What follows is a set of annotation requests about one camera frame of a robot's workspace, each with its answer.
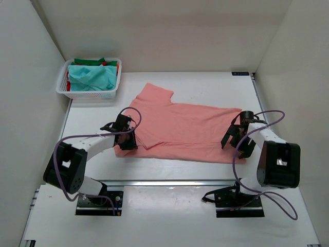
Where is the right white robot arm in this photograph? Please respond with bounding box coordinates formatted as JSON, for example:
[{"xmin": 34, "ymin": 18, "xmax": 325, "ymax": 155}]
[{"xmin": 214, "ymin": 122, "xmax": 301, "ymax": 208}]

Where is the teal t shirt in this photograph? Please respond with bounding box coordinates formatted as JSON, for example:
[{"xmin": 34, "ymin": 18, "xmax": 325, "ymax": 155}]
[{"xmin": 68, "ymin": 65, "xmax": 117, "ymax": 92}]

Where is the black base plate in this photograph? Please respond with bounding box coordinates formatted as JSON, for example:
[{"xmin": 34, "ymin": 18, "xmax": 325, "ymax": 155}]
[
  {"xmin": 201, "ymin": 186, "xmax": 265, "ymax": 218},
  {"xmin": 75, "ymin": 186, "xmax": 124, "ymax": 217}
]

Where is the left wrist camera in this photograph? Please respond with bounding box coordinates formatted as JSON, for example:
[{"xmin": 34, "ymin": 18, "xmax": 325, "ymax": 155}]
[{"xmin": 112, "ymin": 114, "xmax": 135, "ymax": 132}]

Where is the white plastic basket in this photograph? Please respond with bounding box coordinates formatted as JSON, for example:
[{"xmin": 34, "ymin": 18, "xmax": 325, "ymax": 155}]
[{"xmin": 56, "ymin": 58, "xmax": 122, "ymax": 99}]

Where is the aluminium rail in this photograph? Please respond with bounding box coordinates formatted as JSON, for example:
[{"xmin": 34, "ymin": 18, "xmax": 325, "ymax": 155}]
[{"xmin": 46, "ymin": 102, "xmax": 291, "ymax": 188}]

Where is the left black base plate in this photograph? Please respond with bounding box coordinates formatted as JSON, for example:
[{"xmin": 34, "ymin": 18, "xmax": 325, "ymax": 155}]
[{"xmin": 75, "ymin": 186, "xmax": 124, "ymax": 217}]

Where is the pink t shirt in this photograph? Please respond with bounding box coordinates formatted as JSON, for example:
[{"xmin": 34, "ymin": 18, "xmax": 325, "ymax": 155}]
[{"xmin": 114, "ymin": 83, "xmax": 242, "ymax": 164}]

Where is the purple cable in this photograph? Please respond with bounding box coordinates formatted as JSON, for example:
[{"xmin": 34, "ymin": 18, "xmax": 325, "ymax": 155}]
[
  {"xmin": 215, "ymin": 110, "xmax": 299, "ymax": 220},
  {"xmin": 54, "ymin": 107, "xmax": 142, "ymax": 216}
]

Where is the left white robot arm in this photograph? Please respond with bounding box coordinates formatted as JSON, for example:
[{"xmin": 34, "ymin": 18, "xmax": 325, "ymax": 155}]
[{"xmin": 43, "ymin": 128, "xmax": 137, "ymax": 203}]

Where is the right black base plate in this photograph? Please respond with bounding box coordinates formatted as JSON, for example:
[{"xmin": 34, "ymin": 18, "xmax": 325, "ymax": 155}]
[{"xmin": 201, "ymin": 186, "xmax": 265, "ymax": 218}]

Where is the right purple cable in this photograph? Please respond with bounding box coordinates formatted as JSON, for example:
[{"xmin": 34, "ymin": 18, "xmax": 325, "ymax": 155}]
[{"xmin": 215, "ymin": 110, "xmax": 299, "ymax": 220}]

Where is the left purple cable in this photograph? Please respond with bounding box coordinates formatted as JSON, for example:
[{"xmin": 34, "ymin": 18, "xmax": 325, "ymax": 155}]
[{"xmin": 54, "ymin": 107, "xmax": 142, "ymax": 216}]

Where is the black label plate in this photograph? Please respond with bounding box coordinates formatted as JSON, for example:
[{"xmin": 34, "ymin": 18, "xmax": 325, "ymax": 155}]
[{"xmin": 231, "ymin": 72, "xmax": 250, "ymax": 76}]

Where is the green t shirt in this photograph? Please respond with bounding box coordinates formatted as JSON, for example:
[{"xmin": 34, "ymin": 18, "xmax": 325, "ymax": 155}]
[{"xmin": 71, "ymin": 58, "xmax": 106, "ymax": 66}]

